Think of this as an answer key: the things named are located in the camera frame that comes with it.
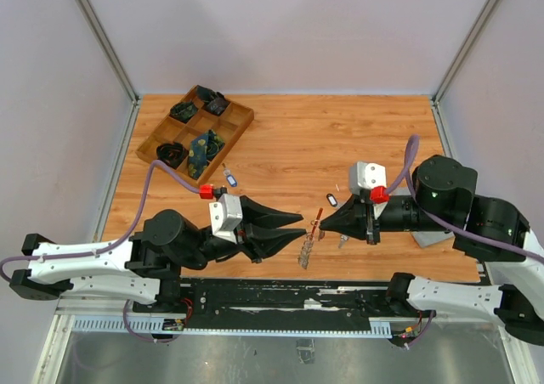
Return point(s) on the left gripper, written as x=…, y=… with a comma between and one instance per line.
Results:
x=261, y=236

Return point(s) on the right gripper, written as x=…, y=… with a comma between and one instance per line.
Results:
x=354, y=218

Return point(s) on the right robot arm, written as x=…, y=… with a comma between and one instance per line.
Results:
x=488, y=229

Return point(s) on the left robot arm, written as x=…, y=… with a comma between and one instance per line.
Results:
x=140, y=266

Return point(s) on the key with yellow tag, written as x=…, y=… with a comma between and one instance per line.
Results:
x=343, y=240

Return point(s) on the key with black tag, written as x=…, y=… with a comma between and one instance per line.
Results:
x=332, y=200

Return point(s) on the key with blue tag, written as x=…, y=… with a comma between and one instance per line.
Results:
x=230, y=178

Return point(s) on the grey foam pad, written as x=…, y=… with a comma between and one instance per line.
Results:
x=426, y=239

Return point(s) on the blue tie yellow flowers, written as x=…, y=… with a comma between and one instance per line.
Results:
x=203, y=150

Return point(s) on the wooden compartment tray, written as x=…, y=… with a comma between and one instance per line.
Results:
x=229, y=126

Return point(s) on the dark tie orange flowers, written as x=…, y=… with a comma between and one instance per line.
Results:
x=172, y=154

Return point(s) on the dark tie purple pattern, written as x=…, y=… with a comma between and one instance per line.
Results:
x=217, y=106

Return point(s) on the green patterned rolled tie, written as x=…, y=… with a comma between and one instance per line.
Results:
x=183, y=111

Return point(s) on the dark folded tie back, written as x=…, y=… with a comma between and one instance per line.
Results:
x=207, y=95

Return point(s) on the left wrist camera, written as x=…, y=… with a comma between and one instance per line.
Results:
x=225, y=217

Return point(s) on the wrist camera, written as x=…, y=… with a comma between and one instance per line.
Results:
x=366, y=176
x=225, y=217

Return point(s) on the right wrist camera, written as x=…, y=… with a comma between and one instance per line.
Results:
x=366, y=176

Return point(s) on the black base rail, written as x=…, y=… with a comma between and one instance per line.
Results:
x=278, y=306

